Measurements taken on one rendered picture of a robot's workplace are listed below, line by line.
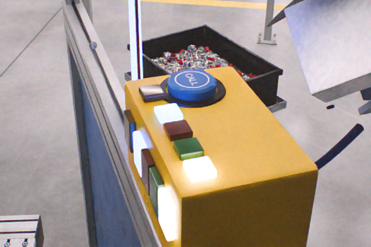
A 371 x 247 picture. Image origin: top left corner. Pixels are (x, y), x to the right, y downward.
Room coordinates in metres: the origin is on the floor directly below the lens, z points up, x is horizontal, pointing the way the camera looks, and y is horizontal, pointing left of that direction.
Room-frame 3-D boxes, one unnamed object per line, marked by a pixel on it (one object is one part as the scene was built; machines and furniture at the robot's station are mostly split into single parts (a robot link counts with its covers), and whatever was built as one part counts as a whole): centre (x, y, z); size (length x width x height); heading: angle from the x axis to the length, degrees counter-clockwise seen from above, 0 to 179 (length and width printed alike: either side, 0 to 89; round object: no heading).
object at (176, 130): (0.35, 0.01, 1.08); 0.02 x 0.02 x 0.01; 18
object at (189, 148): (0.32, 0.00, 1.08); 0.02 x 0.02 x 0.01; 18
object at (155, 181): (0.32, 0.02, 1.04); 0.02 x 0.01 x 0.03; 18
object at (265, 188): (0.37, -0.02, 1.02); 0.16 x 0.10 x 0.11; 18
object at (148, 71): (0.86, -0.03, 0.85); 0.22 x 0.17 x 0.07; 34
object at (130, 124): (0.39, 0.05, 1.04); 0.02 x 0.01 x 0.03; 18
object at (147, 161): (0.34, 0.03, 1.04); 0.02 x 0.01 x 0.03; 18
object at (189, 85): (0.41, -0.01, 1.08); 0.04 x 0.04 x 0.02
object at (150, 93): (0.40, 0.03, 1.08); 0.02 x 0.02 x 0.01; 18
